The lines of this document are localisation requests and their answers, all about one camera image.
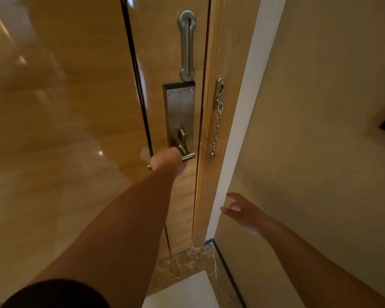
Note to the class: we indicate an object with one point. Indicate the person's left hand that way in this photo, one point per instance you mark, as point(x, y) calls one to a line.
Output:
point(166, 161)

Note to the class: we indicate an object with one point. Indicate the person's right hand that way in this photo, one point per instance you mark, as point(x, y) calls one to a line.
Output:
point(248, 214)

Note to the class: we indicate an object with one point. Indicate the person's right fingers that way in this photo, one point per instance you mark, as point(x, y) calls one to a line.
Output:
point(234, 211)

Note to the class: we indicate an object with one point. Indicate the person's left forearm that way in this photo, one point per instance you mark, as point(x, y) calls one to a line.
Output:
point(122, 227)

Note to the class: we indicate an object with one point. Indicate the person's right forearm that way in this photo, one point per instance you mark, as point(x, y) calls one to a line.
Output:
point(311, 269)

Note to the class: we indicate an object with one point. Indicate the black baseboard strip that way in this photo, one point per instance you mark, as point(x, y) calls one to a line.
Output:
point(226, 272)

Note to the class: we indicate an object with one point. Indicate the brushed steel lock plate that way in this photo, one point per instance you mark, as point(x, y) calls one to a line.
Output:
point(179, 105)

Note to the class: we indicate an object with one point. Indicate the glossy wooden door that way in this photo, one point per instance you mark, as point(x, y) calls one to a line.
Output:
point(67, 125)

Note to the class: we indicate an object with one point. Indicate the black shirt sleeve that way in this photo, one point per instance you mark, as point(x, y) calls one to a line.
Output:
point(56, 295)

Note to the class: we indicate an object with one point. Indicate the wooden door frame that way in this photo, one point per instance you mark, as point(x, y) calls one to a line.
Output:
point(224, 44)

